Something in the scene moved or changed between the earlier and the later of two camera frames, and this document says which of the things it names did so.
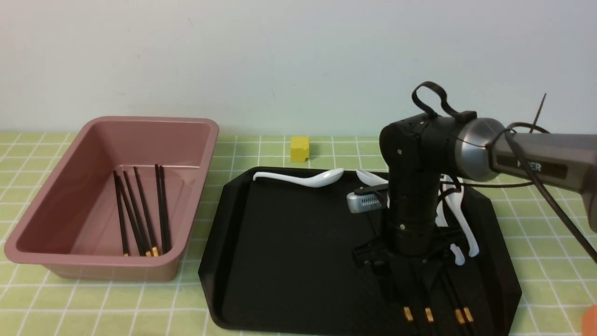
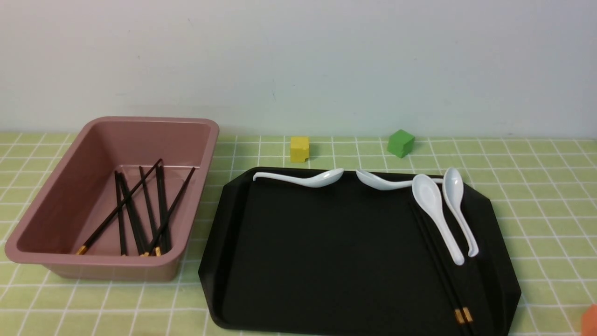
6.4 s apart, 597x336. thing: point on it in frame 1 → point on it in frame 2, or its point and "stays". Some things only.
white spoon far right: (453, 188) stays
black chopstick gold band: (429, 314) → (147, 251)
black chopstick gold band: (409, 328) → (83, 248)
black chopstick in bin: (163, 219) stays
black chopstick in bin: (123, 242) stays
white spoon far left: (320, 179) stays
